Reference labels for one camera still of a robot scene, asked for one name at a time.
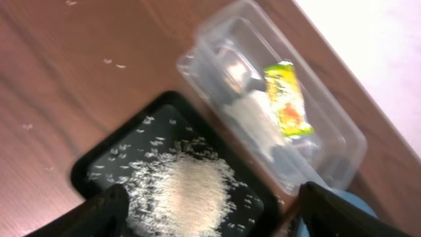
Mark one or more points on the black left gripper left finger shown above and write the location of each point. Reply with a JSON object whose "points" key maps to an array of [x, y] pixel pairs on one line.
{"points": [[103, 215]]}

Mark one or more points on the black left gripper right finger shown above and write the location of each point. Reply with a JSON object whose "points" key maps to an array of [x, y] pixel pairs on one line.
{"points": [[326, 214]]}

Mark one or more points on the white paper napkin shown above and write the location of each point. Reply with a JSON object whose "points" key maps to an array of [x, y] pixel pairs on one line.
{"points": [[251, 112]]}

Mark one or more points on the yellow green snack wrapper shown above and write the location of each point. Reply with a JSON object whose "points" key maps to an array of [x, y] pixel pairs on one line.
{"points": [[286, 100]]}

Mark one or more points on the blue plate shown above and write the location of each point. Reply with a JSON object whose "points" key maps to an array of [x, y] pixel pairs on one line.
{"points": [[356, 201]]}

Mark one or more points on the clear plastic waste bin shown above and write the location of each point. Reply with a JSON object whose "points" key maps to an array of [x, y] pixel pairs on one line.
{"points": [[264, 92]]}

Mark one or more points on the pile of white rice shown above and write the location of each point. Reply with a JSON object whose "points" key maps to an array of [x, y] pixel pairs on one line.
{"points": [[176, 182]]}

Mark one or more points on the black rectangular bin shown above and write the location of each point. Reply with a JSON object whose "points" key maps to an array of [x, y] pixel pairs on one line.
{"points": [[172, 103]]}

